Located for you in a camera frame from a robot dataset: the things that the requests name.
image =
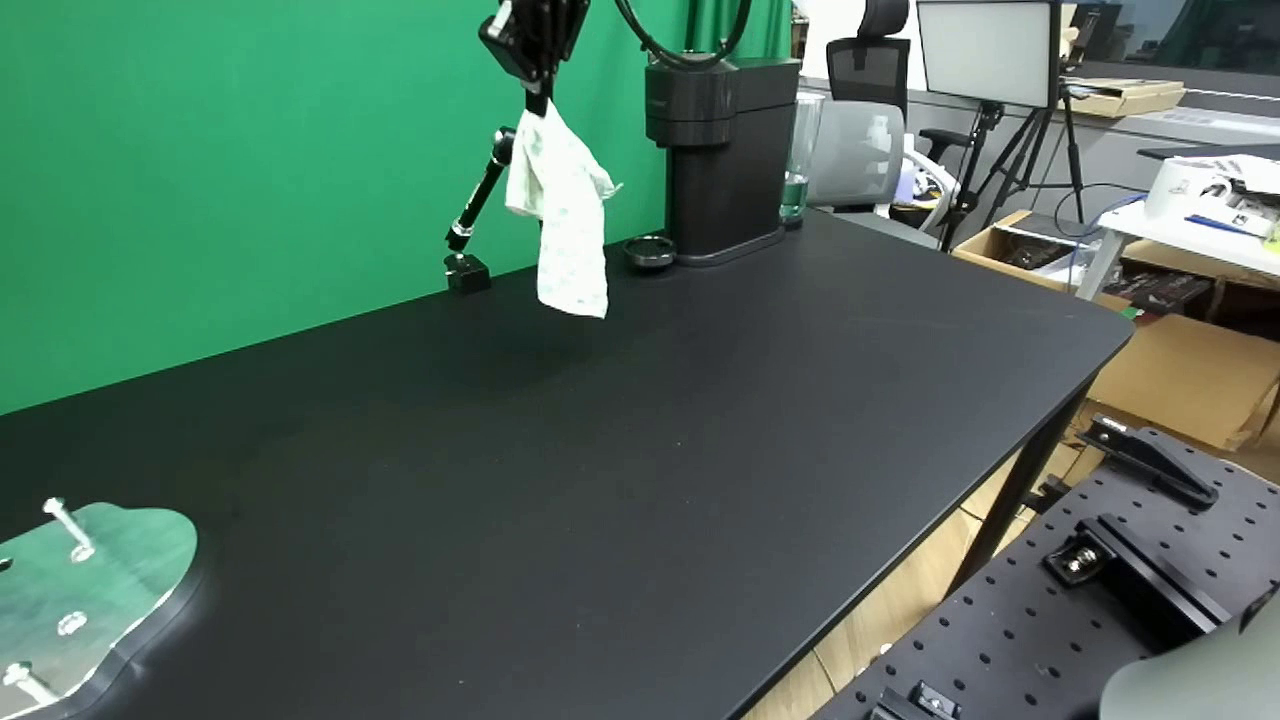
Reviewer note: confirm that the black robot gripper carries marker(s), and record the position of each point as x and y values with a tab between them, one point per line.
531	41

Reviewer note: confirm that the white cloth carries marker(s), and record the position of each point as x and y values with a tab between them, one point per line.
560	184

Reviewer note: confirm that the small black round cap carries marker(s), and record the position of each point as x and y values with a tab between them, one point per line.
655	255

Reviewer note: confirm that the black coffee machine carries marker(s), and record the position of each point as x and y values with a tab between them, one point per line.
724	135

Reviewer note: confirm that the green can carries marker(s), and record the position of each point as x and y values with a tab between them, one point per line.
793	201

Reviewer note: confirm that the grey office chair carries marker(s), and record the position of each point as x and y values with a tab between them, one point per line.
850	152

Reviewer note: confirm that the black office chair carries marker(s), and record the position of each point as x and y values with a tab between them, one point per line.
874	62

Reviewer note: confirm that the white screen on tripod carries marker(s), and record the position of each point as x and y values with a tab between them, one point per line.
1011	62

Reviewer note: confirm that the open cardboard box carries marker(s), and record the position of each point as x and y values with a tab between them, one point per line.
1039	244

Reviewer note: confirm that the white side table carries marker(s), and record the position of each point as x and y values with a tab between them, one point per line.
1203	207

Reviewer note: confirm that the black perforated breadboard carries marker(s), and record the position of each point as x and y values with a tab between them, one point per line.
1101	579

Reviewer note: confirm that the black clamp bracket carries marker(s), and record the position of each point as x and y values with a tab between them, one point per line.
1178	476

